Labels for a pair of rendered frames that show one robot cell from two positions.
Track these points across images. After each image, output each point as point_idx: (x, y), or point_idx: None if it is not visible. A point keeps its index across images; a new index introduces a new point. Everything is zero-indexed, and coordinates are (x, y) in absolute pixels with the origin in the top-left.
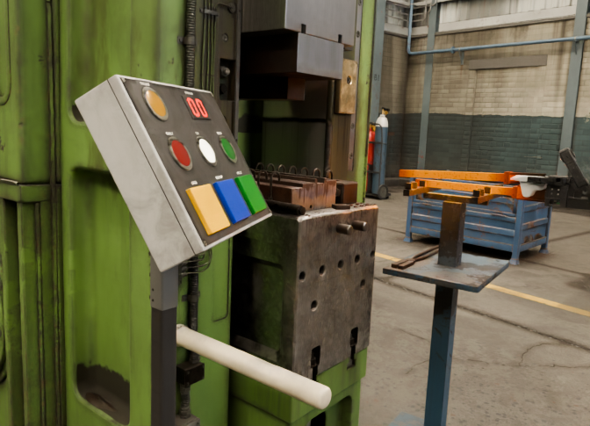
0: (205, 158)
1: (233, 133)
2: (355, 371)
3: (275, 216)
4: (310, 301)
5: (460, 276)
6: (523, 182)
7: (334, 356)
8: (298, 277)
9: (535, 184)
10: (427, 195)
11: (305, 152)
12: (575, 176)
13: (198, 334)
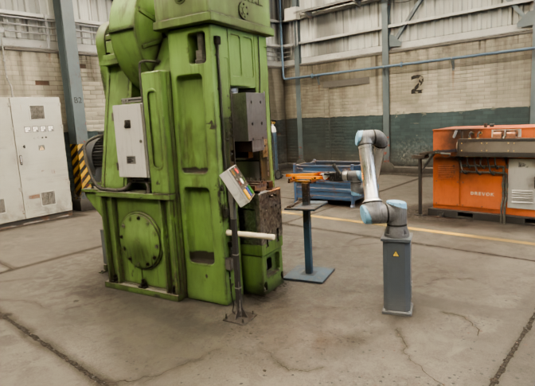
0: (242, 182)
1: None
2: (279, 243)
3: None
4: (263, 219)
5: (309, 207)
6: (323, 175)
7: None
8: (259, 212)
9: (326, 175)
10: (296, 181)
11: (252, 171)
12: (337, 172)
13: None
